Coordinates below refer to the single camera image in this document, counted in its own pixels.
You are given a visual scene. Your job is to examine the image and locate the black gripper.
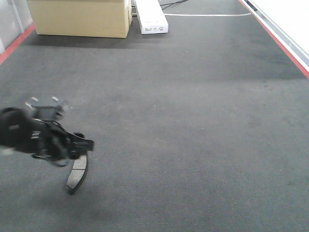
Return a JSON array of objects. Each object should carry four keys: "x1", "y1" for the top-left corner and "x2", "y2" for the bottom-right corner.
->
[{"x1": 30, "y1": 119, "x2": 95, "y2": 167}]

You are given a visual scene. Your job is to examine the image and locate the brake pad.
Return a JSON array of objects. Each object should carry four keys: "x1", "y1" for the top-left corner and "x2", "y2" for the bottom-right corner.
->
[{"x1": 66, "y1": 154, "x2": 88, "y2": 195}]

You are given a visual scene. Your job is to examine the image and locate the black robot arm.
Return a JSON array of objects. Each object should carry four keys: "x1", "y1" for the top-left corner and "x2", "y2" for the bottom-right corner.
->
[{"x1": 0, "y1": 107, "x2": 95, "y2": 167}]

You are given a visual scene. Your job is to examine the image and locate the cardboard box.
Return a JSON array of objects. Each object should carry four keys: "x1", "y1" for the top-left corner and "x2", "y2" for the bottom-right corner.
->
[{"x1": 27, "y1": 0, "x2": 132, "y2": 38}]

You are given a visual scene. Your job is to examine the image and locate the long white box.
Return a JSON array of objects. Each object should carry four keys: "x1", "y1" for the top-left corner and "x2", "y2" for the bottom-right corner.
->
[{"x1": 135, "y1": 0, "x2": 169, "y2": 34}]

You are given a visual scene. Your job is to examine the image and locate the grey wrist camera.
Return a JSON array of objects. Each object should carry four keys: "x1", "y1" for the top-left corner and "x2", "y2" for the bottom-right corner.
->
[{"x1": 25, "y1": 96, "x2": 69, "y2": 121}]

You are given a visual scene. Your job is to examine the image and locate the black floor cable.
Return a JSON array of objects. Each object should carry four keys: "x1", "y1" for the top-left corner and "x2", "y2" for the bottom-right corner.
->
[{"x1": 159, "y1": 0, "x2": 189, "y2": 10}]

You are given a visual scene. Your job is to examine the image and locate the white conveyor side rail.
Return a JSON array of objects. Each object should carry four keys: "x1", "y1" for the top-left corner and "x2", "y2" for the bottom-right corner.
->
[{"x1": 241, "y1": 0, "x2": 309, "y2": 77}]

